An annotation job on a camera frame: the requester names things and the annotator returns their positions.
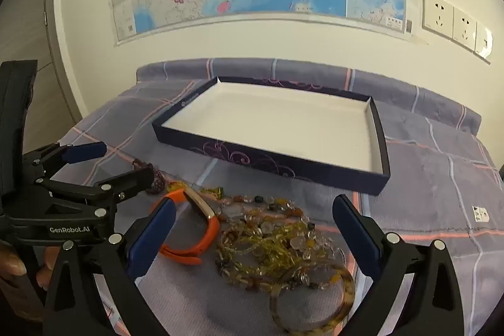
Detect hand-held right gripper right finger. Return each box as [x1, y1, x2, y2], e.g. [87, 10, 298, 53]
[332, 194, 465, 336]

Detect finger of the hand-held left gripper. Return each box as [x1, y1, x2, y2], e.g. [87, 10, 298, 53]
[39, 167, 155, 211]
[23, 141, 108, 180]

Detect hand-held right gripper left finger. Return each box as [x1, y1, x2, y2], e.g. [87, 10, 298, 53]
[43, 198, 178, 336]

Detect tortoiseshell bangle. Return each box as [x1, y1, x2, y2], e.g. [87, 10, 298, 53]
[270, 259, 356, 334]

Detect orange smart band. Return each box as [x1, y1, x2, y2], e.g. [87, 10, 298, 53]
[152, 187, 221, 266]

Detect pile of bead bracelets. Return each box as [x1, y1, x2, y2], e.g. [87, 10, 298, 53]
[193, 186, 347, 291]

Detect dark blue jewelry box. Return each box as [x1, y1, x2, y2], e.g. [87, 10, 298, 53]
[152, 75, 391, 197]

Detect person's left hand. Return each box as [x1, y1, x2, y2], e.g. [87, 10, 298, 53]
[0, 245, 60, 291]

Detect purple plaid blanket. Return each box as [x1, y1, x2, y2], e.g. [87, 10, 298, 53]
[51, 58, 504, 336]

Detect white blanket label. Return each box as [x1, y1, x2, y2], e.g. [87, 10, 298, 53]
[472, 205, 491, 223]

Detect dark purple bead bracelet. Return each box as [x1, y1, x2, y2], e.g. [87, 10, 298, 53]
[132, 159, 166, 196]

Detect white wall socket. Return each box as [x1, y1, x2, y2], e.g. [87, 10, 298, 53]
[422, 0, 454, 39]
[452, 5, 478, 51]
[474, 21, 494, 63]

